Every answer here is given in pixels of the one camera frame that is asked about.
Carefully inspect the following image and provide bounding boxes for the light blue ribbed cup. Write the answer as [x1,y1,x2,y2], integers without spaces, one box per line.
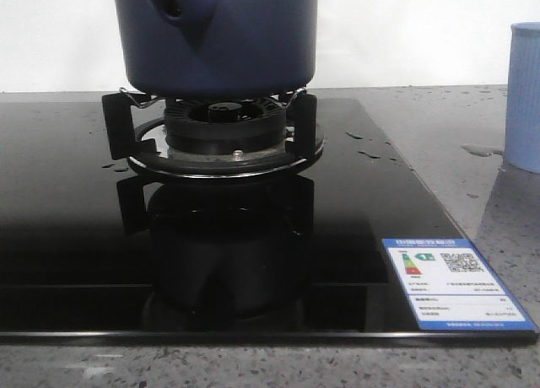
[505,22,539,173]

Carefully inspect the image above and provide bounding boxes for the black right gas burner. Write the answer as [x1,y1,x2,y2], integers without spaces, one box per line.
[102,88,324,180]

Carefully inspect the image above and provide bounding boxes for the blue white energy label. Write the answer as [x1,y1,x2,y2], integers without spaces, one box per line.
[382,239,537,332]

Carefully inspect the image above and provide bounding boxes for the dark blue saucepan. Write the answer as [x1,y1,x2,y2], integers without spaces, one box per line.
[115,0,317,99]

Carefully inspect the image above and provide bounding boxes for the black glass gas stove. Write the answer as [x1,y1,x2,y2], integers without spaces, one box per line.
[1,98,539,346]

